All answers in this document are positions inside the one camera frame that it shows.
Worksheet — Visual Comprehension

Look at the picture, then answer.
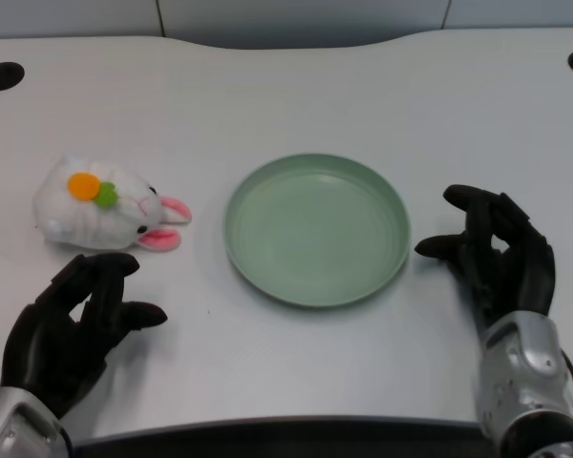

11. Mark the green round plate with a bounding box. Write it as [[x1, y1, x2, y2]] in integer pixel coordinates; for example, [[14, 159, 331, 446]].
[[223, 152, 413, 311]]

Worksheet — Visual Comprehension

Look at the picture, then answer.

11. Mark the white plush rabbit doll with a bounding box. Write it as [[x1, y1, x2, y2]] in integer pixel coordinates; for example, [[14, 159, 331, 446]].
[[32, 153, 193, 253]]

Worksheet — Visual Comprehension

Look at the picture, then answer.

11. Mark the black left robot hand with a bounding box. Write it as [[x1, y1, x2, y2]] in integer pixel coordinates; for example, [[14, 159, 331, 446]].
[[0, 252, 169, 419]]

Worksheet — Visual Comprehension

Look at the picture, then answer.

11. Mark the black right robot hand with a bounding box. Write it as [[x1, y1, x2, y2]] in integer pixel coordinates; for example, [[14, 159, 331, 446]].
[[414, 184, 557, 331]]

